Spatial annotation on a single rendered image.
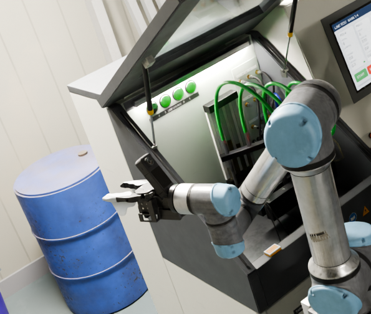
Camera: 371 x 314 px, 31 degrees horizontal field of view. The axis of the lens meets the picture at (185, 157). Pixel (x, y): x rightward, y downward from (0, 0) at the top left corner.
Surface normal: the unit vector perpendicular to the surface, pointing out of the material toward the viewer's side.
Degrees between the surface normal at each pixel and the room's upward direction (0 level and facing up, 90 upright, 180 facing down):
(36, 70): 90
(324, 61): 76
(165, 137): 90
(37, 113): 90
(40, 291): 0
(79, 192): 90
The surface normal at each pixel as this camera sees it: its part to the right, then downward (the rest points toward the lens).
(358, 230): -0.22, -0.92
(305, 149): -0.51, 0.39
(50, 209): -0.13, 0.47
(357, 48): 0.48, -0.01
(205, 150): 0.57, 0.20
